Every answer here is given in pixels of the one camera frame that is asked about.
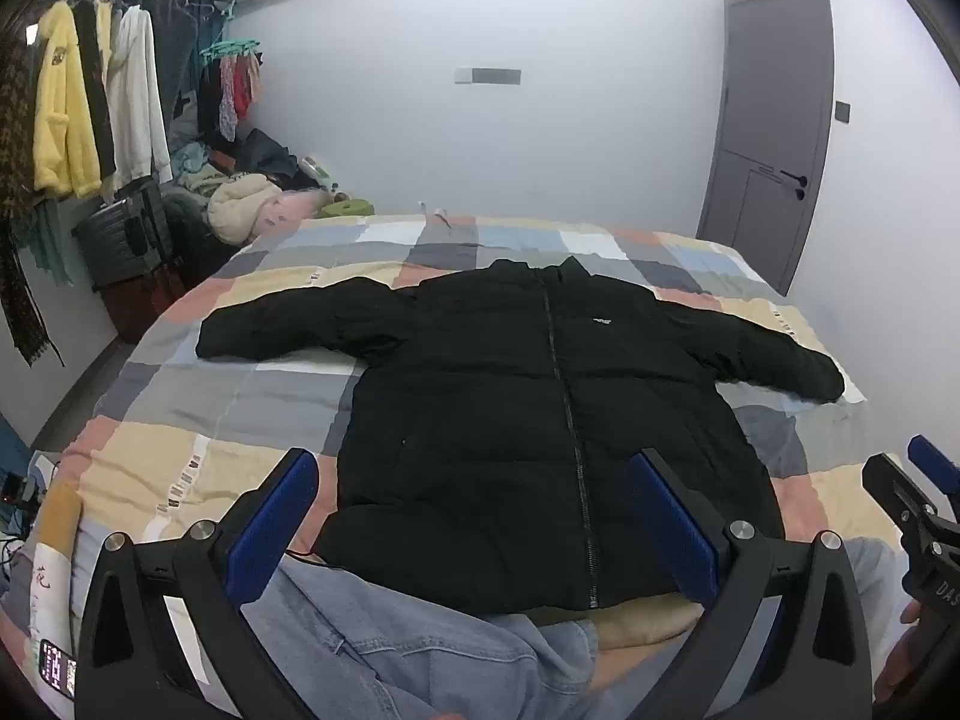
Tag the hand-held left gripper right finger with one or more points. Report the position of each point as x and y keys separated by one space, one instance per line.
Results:
x=675 y=532

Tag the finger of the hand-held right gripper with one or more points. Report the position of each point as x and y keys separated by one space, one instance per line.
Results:
x=896 y=484
x=934 y=459

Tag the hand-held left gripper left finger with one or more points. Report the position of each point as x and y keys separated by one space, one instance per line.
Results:
x=274 y=532

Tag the black puffer jacket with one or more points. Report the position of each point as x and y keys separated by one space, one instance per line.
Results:
x=487 y=420

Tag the pile of clothes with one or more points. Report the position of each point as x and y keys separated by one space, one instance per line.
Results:
x=247 y=165

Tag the teal hanger with coloured clothes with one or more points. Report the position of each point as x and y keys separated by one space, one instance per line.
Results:
x=236 y=82

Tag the person's right hand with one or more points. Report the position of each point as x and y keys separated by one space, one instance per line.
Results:
x=896 y=660

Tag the patchwork checked bed blanket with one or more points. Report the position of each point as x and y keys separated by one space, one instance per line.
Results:
x=187 y=457

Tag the person's blue jeans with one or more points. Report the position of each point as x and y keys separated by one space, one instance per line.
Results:
x=390 y=645

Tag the white cloth with red print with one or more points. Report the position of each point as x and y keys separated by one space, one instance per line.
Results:
x=49 y=585

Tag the smartphone with lit screen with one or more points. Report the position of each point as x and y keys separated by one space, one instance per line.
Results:
x=58 y=669

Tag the pink pillow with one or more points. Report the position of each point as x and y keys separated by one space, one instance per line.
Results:
x=289 y=208

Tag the black suitcase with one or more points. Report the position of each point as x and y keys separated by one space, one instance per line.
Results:
x=127 y=240

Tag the cream plush pillow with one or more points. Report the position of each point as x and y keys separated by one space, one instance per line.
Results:
x=236 y=202

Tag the grey door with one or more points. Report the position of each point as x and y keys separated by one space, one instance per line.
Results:
x=772 y=135

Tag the teal hanging cloth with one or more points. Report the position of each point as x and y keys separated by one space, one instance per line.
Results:
x=49 y=240

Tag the brown patterned scarf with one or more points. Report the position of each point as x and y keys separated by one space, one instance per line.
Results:
x=19 y=187

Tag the white hanging garment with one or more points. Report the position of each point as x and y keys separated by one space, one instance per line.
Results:
x=139 y=101

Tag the yellow hoodie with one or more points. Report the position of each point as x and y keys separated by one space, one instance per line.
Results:
x=64 y=112

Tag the black hanging garment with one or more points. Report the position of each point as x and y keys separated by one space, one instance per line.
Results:
x=94 y=90

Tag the dark hanging jeans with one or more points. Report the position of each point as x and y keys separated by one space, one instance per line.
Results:
x=172 y=60

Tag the grey wall switch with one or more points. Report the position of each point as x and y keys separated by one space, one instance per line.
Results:
x=843 y=112

